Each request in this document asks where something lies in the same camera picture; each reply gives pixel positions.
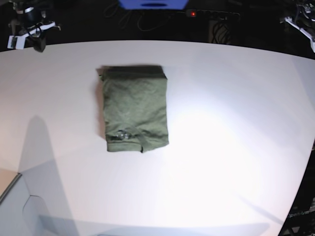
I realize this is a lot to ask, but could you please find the blue box at top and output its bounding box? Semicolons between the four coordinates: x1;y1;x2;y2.
119;0;188;10

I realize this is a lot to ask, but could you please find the white side panel board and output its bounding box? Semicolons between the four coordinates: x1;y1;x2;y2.
0;174;45;236

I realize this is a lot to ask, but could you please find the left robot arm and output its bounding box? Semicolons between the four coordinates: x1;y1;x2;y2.
280;0;315;53

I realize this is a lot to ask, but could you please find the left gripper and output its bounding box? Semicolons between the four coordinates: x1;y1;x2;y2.
280;2;315;52

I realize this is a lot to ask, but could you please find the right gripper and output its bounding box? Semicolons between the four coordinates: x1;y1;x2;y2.
8;19;61;52

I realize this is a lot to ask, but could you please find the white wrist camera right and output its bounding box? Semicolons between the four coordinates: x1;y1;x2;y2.
7;35;26;50

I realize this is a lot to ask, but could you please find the green t-shirt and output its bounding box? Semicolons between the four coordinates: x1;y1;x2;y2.
98;65;169;153

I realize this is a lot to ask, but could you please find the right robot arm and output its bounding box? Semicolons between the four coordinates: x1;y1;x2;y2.
7;0;61;53

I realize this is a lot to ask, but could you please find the black power strip red light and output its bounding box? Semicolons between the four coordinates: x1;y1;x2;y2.
186;9;241;20

